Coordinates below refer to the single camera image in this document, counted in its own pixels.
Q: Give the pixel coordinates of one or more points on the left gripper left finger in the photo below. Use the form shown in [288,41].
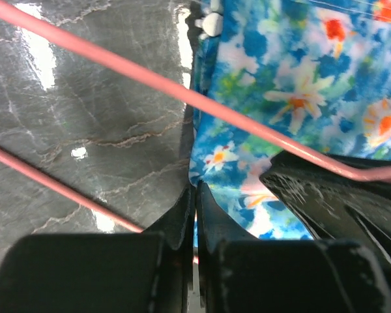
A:
[177,224]

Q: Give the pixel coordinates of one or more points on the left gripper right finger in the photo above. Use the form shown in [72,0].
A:
[214,225]

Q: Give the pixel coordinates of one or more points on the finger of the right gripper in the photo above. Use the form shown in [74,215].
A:
[335,207]

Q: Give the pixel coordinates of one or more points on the floral blue cloth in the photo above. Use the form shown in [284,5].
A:
[296,98]

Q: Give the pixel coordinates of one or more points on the pink hanger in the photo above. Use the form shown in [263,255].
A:
[182,94]

